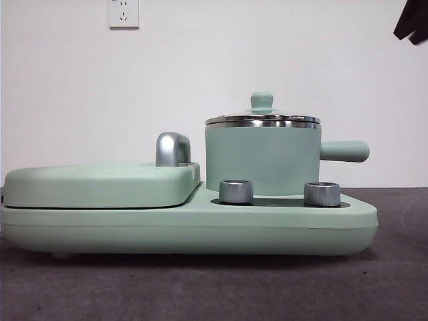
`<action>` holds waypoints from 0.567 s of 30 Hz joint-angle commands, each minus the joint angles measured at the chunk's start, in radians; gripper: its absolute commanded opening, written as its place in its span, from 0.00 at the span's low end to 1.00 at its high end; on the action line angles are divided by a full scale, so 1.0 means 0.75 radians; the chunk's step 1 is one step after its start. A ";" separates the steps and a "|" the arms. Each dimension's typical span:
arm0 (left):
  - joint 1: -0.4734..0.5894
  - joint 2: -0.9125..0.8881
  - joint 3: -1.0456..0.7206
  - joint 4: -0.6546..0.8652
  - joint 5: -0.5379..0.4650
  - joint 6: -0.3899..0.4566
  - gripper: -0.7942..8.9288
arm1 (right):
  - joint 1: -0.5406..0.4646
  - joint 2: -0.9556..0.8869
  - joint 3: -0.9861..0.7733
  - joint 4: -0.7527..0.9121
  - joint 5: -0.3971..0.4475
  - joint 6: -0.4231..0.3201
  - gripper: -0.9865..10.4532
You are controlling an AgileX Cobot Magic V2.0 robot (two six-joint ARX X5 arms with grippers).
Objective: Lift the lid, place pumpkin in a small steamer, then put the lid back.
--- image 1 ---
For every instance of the white wall socket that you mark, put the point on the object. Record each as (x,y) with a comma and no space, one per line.
(123,15)

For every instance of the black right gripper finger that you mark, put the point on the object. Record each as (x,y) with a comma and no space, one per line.
(406,20)
(422,30)

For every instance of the glass pot lid green knob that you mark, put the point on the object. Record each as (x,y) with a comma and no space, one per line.
(262,100)

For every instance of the silver control knob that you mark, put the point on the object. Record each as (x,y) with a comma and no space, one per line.
(235,192)
(321,194)

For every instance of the mint green breakfast machine base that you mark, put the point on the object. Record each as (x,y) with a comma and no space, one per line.
(100,230)

